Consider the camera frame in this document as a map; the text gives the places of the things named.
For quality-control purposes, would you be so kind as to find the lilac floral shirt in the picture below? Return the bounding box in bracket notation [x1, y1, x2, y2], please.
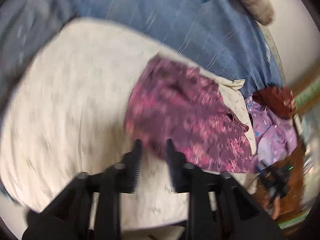
[246, 94, 299, 172]

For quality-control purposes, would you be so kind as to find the cream leaf-print blanket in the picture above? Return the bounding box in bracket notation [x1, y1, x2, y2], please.
[0, 17, 258, 228]

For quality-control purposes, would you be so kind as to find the dark red cloth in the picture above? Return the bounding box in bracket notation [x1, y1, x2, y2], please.
[252, 86, 297, 120]

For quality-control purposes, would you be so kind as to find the blue plaid duvet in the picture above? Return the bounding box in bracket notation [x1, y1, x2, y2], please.
[42, 0, 284, 95]

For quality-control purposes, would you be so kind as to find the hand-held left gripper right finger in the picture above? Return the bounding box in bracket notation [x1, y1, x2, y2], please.
[165, 138, 258, 240]

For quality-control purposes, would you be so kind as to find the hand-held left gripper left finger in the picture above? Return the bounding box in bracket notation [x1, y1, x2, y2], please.
[50, 139, 144, 240]

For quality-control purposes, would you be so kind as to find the maroon floral shirt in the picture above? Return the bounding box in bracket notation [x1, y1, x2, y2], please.
[124, 55, 254, 173]

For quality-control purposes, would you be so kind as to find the grey-blue star-print cloth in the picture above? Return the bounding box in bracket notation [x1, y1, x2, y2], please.
[0, 0, 80, 100]

